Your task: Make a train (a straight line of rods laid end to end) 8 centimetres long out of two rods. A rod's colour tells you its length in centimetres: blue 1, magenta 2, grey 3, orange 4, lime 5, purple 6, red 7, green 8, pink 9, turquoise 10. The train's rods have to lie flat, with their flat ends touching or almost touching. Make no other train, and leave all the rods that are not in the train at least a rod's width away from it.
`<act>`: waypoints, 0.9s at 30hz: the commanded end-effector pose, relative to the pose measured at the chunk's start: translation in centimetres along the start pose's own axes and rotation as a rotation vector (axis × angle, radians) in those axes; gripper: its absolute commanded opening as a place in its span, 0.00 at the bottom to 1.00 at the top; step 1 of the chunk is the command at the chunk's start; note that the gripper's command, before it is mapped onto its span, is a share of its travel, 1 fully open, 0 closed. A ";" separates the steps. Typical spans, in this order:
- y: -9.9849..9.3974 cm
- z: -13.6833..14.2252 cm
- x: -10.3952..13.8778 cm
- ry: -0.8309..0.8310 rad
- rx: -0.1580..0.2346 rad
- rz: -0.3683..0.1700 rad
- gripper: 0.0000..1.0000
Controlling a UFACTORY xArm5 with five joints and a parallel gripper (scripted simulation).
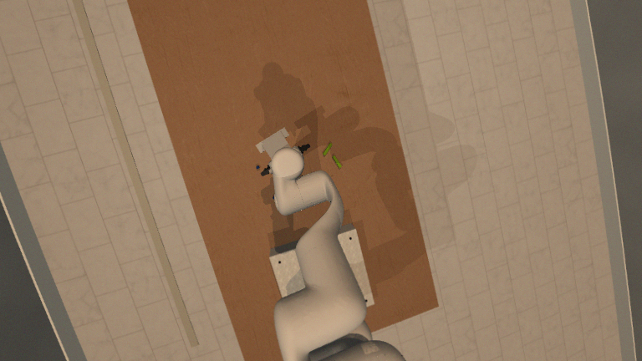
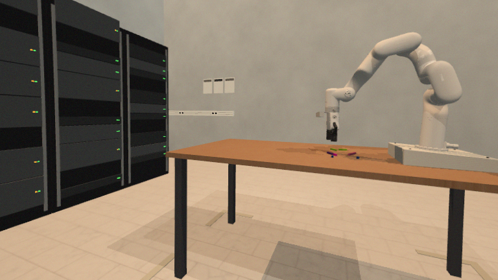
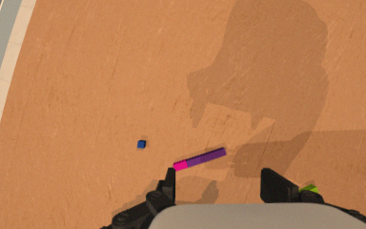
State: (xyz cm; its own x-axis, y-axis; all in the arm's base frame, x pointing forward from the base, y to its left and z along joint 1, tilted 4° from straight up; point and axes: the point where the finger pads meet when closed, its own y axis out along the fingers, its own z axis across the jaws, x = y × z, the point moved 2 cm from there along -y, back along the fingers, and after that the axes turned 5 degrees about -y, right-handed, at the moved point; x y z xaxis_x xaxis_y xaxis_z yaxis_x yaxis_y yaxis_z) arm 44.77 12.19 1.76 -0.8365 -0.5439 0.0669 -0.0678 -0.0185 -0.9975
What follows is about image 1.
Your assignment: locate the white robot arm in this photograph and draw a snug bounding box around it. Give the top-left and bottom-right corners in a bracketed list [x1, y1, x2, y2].
[256, 128, 406, 361]

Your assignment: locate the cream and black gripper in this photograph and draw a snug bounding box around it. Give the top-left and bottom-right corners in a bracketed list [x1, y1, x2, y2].
[260, 144, 311, 176]

